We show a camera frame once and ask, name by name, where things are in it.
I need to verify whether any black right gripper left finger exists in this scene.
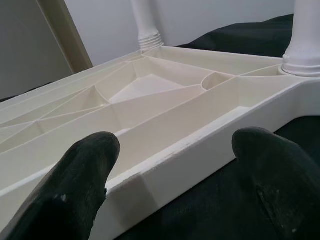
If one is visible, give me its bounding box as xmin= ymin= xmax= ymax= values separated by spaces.
xmin=0 ymin=131 xmax=121 ymax=240

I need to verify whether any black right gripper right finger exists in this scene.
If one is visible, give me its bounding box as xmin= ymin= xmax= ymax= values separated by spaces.
xmin=231 ymin=126 xmax=320 ymax=240

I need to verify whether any white plastic table top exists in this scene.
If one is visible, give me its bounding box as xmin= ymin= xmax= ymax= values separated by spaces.
xmin=0 ymin=44 xmax=320 ymax=237

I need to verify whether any white plastic table leg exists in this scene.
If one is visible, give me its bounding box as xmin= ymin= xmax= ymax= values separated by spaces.
xmin=129 ymin=0 xmax=165 ymax=53
xmin=281 ymin=0 xmax=320 ymax=77

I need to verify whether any black cloth table cover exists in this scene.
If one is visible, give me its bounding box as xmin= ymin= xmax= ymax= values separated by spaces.
xmin=117 ymin=13 xmax=320 ymax=240

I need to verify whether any white door frame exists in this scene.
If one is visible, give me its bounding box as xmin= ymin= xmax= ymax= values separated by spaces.
xmin=37 ymin=0 xmax=95 ymax=75

